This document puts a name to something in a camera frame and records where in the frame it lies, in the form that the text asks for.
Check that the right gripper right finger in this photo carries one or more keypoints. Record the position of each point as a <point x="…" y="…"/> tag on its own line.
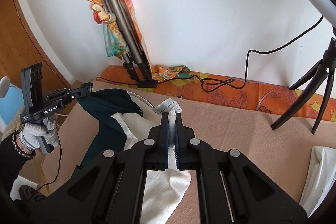
<point x="231" y="189"/>

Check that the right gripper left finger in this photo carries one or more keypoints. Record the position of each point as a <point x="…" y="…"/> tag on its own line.
<point x="111" y="189"/>

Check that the teal and white shirt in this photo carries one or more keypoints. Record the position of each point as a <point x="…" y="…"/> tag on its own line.
<point x="125" y="119"/>

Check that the left forearm black sleeve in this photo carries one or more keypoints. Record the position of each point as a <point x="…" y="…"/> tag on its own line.
<point x="12" y="160"/>

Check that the left gloved hand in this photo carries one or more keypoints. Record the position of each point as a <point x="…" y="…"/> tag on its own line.
<point x="30" y="133"/>

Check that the blue chair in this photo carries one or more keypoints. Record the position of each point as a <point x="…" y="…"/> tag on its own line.
<point x="11" y="102"/>

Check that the wooden door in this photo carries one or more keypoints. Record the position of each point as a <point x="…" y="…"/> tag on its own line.
<point x="20" y="49"/>

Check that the beige fleece blanket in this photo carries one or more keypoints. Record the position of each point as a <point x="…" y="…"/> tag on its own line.
<point x="282" y="154"/>

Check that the white folded garment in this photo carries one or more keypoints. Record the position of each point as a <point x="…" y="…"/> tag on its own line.
<point x="320" y="178"/>

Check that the orange floral bedsheet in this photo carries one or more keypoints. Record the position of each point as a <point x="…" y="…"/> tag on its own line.
<point x="273" y="99"/>

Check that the colourful silk scarf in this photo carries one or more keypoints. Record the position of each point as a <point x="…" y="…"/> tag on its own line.
<point x="115" y="45"/>

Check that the folded grey tripod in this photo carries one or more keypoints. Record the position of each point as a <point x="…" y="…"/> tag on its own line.
<point x="135" y="54"/>

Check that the black inline cable switch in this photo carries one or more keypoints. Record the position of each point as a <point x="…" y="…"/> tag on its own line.
<point x="147" y="83"/>

